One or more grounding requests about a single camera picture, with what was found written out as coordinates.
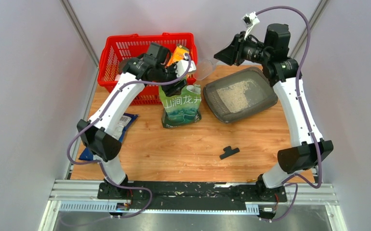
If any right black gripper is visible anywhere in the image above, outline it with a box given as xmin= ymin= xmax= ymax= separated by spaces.
xmin=214 ymin=31 xmax=271 ymax=66

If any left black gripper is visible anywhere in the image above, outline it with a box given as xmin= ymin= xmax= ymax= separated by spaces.
xmin=155 ymin=61 xmax=187 ymax=98

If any green cat litter bag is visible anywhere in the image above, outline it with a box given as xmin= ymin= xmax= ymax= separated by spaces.
xmin=159 ymin=84 xmax=202 ymax=128

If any clear plastic scoop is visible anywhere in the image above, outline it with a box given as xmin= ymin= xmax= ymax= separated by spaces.
xmin=193 ymin=58 xmax=218 ymax=81

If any black bag clip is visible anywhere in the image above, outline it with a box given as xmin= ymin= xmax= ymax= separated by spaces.
xmin=219 ymin=146 xmax=240 ymax=160

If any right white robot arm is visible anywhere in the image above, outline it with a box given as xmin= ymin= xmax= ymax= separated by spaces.
xmin=213 ymin=24 xmax=333 ymax=202

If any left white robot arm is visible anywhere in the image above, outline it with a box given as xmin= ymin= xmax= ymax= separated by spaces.
xmin=77 ymin=43 xmax=195 ymax=200

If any grey litter box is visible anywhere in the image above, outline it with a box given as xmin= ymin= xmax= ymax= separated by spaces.
xmin=203 ymin=67 xmax=278 ymax=124

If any colourful sponge pack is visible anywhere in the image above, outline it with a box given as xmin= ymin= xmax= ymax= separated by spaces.
xmin=166 ymin=44 xmax=189 ymax=66

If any blue silver snack bag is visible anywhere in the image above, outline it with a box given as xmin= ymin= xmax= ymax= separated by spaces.
xmin=78 ymin=113 xmax=139 ymax=161

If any red plastic shopping basket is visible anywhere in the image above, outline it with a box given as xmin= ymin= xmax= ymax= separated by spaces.
xmin=97 ymin=32 xmax=198 ymax=93

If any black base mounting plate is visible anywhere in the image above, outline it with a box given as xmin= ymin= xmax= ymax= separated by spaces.
xmin=97 ymin=181 xmax=287 ymax=211

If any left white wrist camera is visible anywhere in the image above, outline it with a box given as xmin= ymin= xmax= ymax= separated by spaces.
xmin=175 ymin=53 xmax=197 ymax=78

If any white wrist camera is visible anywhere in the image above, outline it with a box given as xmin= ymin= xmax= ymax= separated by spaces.
xmin=241 ymin=12 xmax=260 ymax=40
xmin=175 ymin=53 xmax=197 ymax=78

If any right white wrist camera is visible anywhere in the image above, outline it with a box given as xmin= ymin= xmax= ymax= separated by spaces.
xmin=241 ymin=12 xmax=260 ymax=40

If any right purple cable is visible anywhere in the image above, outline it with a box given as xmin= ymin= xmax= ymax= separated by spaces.
xmin=255 ymin=5 xmax=323 ymax=222

